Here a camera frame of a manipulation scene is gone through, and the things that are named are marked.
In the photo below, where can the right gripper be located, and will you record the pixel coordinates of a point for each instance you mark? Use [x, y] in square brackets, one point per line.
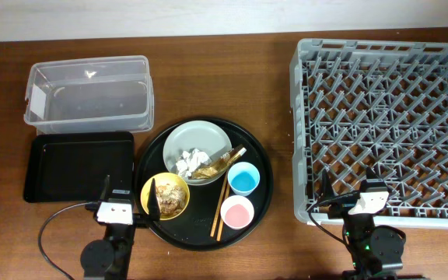
[341, 205]

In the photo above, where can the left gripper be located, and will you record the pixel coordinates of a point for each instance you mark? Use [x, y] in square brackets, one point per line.
[141, 220]

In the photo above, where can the brown food scraps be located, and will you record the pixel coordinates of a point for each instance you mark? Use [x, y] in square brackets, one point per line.
[171, 199]

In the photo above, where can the yellow bowl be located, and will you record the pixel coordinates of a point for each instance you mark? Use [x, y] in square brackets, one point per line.
[162, 179]

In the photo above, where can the white tissue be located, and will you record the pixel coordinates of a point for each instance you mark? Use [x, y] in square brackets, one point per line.
[190, 161]

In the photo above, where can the gold foil wrapper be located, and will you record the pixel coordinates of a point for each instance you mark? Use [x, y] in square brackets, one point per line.
[219, 165]

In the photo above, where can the wooden chopstick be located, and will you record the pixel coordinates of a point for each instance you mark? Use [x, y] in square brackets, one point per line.
[217, 211]
[222, 213]

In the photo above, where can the grey round plate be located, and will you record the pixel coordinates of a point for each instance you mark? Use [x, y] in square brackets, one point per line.
[202, 135]

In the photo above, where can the blue plastic cup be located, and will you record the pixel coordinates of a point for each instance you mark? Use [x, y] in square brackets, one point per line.
[243, 178]

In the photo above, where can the pink plastic cup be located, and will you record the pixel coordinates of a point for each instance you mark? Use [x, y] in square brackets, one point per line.
[239, 212]

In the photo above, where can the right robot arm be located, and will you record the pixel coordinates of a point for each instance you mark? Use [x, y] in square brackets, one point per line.
[376, 251]

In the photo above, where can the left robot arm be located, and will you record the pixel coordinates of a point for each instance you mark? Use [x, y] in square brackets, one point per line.
[109, 257]

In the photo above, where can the grey dishwasher rack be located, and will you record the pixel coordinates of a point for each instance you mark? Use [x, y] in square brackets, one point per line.
[382, 104]

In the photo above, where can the clear plastic waste bin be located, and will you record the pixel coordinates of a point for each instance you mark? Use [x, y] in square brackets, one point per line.
[90, 95]

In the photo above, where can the black rectangular tray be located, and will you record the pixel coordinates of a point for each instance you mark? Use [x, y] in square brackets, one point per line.
[72, 167]

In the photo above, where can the round black serving tray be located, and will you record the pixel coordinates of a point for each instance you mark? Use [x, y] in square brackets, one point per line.
[191, 229]

